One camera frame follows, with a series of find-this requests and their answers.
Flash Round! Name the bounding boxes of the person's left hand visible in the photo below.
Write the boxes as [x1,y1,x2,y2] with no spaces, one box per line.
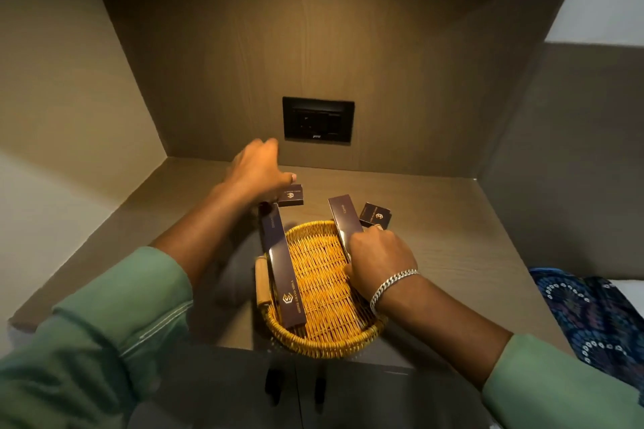
[224,138,298,206]

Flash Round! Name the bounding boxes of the person's right hand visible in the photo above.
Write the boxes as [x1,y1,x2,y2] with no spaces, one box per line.
[343,225,420,302]

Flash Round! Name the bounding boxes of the long dark purple box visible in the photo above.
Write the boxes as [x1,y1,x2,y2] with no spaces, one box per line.
[328,194,364,264]
[258,201,308,330]

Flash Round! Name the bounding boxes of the person's left forearm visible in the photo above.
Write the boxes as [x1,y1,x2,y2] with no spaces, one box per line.
[150,181,253,290]

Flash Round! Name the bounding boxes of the person's right forearm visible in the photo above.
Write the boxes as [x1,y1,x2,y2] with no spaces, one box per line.
[371,273,514,391]

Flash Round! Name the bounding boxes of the small dark purple box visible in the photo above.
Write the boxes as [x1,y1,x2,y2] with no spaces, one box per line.
[277,184,305,207]
[359,202,393,231]

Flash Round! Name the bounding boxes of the yellow wicker basket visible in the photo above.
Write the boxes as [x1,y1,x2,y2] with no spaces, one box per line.
[254,221,388,360]

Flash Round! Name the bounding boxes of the grey cabinet door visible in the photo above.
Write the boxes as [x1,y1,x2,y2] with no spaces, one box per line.
[127,342,299,429]
[296,357,495,429]

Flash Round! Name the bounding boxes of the blue patterned cloth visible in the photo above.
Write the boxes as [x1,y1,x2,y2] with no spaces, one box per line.
[529,267,644,407]

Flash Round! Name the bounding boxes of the green shirt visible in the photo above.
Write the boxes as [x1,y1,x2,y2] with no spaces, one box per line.
[0,246,644,429]

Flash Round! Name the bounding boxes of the white bed sheet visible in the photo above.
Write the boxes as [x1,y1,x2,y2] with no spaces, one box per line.
[610,279,644,318]

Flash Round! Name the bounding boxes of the silver chain bracelet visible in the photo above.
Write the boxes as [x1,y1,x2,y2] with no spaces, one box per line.
[369,269,420,317]

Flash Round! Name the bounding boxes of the black wall socket panel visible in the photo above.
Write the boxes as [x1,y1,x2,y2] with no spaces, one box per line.
[282,96,356,144]

